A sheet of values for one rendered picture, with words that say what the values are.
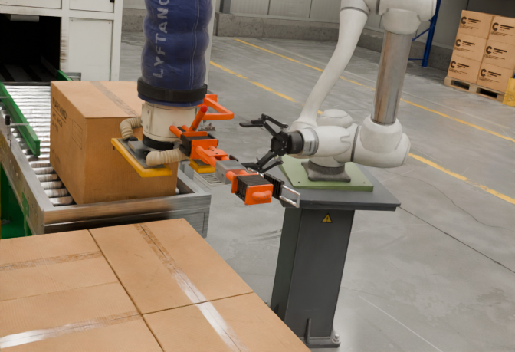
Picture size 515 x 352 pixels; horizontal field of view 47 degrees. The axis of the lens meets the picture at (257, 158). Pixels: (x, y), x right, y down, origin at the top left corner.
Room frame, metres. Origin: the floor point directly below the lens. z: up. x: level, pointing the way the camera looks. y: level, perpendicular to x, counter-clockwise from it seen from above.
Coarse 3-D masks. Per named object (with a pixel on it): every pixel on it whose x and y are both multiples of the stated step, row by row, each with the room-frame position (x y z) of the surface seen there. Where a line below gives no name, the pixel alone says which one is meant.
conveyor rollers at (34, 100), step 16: (16, 96) 3.76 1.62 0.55; (32, 96) 3.81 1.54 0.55; (48, 96) 3.87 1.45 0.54; (32, 112) 3.47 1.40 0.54; (48, 112) 3.52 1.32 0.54; (16, 128) 3.10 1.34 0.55; (48, 128) 3.18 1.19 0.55; (48, 144) 2.92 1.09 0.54; (32, 160) 2.70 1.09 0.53; (48, 160) 2.68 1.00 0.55; (48, 176) 2.49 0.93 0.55; (48, 192) 2.32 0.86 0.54; (64, 192) 2.35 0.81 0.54; (176, 192) 2.53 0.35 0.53
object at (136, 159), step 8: (120, 144) 1.94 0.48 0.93; (120, 152) 1.90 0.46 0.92; (128, 152) 1.87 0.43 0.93; (144, 152) 1.81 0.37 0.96; (128, 160) 1.83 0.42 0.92; (136, 160) 1.80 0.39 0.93; (144, 160) 1.80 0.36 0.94; (136, 168) 1.75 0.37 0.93; (144, 168) 1.74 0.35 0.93; (152, 168) 1.75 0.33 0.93; (160, 168) 1.76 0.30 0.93; (168, 168) 1.77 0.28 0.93; (144, 176) 1.72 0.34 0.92
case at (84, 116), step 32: (64, 96) 2.43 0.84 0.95; (96, 96) 2.49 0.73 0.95; (128, 96) 2.56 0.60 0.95; (64, 128) 2.42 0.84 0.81; (96, 128) 2.18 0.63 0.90; (64, 160) 2.41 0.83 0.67; (96, 160) 2.18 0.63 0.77; (96, 192) 2.18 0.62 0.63; (128, 192) 2.25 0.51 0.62; (160, 192) 2.33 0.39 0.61
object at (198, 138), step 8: (184, 136) 1.70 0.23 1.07; (192, 136) 1.74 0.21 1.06; (200, 136) 1.75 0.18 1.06; (208, 136) 1.76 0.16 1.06; (184, 144) 1.71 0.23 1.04; (192, 144) 1.66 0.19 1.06; (200, 144) 1.67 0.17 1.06; (208, 144) 1.69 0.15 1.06; (216, 144) 1.70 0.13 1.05; (184, 152) 1.69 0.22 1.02; (192, 152) 1.66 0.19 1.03
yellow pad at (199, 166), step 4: (192, 160) 1.88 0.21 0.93; (196, 160) 1.87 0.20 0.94; (200, 160) 1.87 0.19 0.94; (188, 164) 1.88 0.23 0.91; (192, 164) 1.85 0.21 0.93; (196, 164) 1.84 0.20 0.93; (200, 164) 1.84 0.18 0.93; (204, 164) 1.85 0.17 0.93; (192, 168) 1.85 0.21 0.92; (196, 168) 1.82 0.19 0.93; (200, 168) 1.82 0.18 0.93; (204, 168) 1.82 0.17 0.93; (208, 168) 1.83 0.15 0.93; (212, 168) 1.84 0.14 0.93; (200, 172) 1.81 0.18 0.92; (204, 172) 1.82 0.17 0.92; (208, 172) 1.83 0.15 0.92; (212, 172) 1.84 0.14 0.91
